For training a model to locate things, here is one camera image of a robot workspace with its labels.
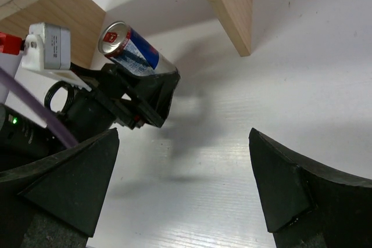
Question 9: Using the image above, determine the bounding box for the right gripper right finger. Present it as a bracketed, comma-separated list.
[249, 128, 371, 247]

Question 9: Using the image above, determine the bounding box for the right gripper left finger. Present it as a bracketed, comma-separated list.
[1, 128, 119, 247]

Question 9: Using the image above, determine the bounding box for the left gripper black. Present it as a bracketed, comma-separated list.
[44, 63, 180, 132]

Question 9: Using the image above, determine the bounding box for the silver can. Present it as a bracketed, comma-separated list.
[98, 21, 178, 77]

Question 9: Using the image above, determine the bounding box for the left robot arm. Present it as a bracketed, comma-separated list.
[1, 63, 180, 171]

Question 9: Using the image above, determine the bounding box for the wooden two-tier shelf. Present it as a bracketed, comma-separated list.
[1, 0, 252, 67]

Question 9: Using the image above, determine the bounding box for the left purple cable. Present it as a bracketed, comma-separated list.
[0, 66, 79, 149]

